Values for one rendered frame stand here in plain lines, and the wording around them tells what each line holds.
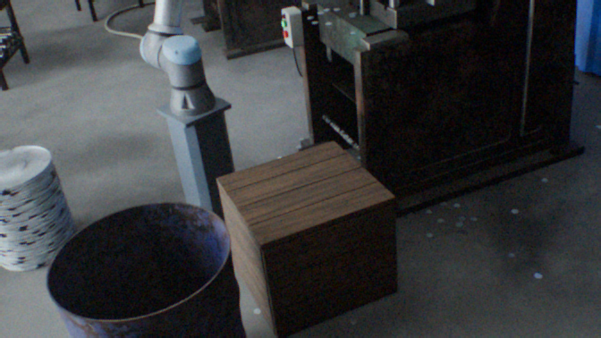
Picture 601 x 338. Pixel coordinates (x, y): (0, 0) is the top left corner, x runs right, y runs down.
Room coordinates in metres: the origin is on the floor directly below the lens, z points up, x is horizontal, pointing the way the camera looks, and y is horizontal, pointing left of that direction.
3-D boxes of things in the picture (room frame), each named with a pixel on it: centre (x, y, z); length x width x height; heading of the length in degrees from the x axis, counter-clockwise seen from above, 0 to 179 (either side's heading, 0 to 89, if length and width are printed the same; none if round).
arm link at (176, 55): (2.01, 0.32, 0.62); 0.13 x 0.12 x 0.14; 36
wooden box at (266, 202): (1.59, 0.00, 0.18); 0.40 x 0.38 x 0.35; 110
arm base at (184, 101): (2.01, 0.32, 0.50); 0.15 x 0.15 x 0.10
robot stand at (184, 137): (2.01, 0.32, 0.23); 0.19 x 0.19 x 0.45; 37
